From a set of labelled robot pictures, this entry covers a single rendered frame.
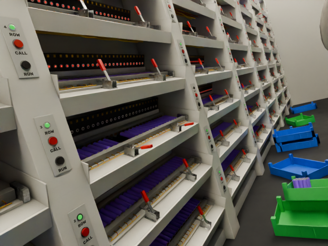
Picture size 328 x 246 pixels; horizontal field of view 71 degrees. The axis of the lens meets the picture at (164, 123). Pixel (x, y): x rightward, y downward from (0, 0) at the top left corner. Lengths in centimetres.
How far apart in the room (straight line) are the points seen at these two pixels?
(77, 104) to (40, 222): 26
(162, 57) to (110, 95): 48
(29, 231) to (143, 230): 31
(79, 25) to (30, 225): 48
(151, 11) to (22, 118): 78
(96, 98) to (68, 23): 20
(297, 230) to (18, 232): 99
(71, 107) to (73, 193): 19
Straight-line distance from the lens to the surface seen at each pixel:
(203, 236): 98
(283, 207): 134
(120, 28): 80
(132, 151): 67
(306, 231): 117
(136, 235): 70
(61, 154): 53
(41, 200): 53
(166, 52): 106
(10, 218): 52
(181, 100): 104
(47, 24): 64
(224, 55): 169
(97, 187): 58
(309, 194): 123
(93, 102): 62
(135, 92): 74
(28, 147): 50
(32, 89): 53
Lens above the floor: 68
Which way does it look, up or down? 4 degrees down
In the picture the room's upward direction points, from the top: 18 degrees counter-clockwise
